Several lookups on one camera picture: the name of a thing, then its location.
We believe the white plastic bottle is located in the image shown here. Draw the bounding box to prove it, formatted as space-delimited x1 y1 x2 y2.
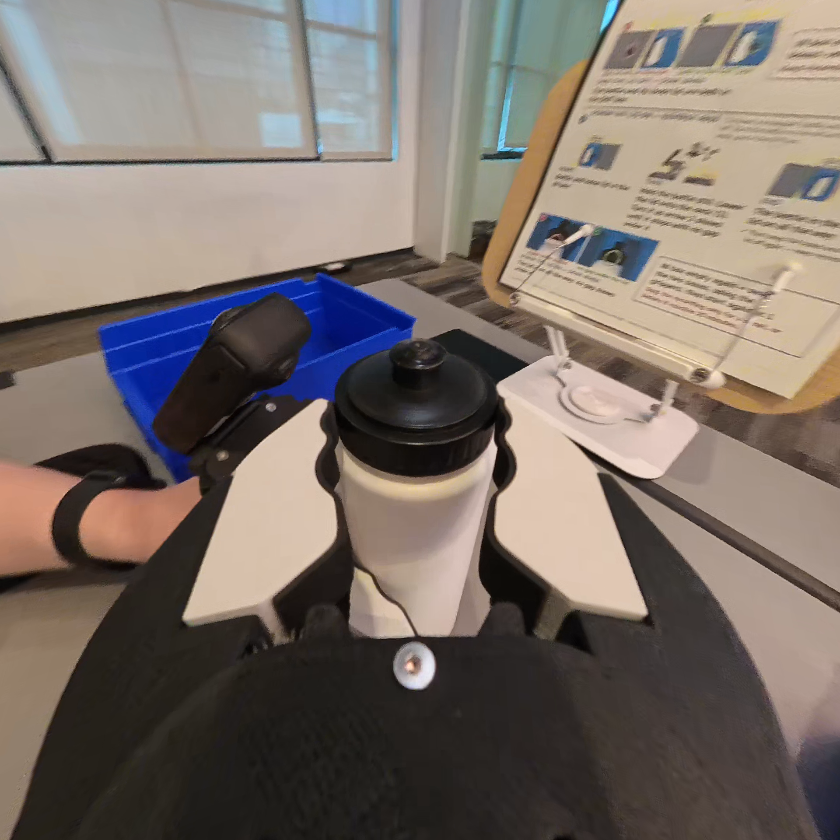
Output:
336 446 497 637

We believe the black rectangular table pad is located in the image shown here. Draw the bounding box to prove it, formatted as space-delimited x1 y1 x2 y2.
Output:
427 329 530 386

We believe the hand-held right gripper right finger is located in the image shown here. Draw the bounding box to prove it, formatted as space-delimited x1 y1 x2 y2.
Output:
479 398 649 643

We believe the black mesh wrist rest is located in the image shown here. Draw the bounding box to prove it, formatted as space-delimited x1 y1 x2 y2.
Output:
0 444 169 593

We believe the instruction board on white stand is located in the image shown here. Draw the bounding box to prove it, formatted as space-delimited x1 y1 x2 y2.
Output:
482 59 840 481

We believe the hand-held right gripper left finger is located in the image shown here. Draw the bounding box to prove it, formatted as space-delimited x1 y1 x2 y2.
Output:
182 399 355 647

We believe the black wrist band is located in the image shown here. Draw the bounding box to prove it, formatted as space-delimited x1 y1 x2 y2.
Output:
51 469 166 572

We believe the person's left hand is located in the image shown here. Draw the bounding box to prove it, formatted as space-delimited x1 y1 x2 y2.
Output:
74 478 202 567

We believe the thin black cable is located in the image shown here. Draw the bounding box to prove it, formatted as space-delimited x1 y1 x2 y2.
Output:
354 567 421 639

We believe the printed instruction sheet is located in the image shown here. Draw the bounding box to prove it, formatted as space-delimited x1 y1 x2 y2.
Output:
499 0 840 401

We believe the black bottle lid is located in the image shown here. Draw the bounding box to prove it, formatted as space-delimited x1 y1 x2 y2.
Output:
335 339 500 478

